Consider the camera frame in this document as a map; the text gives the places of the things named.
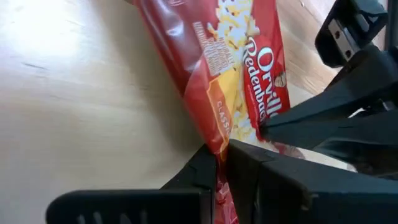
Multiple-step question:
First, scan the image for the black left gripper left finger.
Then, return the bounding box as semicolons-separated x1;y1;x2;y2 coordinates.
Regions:
45;144;218;224

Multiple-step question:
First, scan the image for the red popcorn bag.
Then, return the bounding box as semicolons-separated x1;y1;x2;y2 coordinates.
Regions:
132;0;307;224

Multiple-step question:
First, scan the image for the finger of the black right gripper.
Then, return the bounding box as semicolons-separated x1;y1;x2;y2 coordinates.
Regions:
259;0;398;129
259;108;398;175

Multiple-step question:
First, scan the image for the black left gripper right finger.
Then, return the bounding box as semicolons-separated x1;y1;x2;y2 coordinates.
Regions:
226;139;398;224

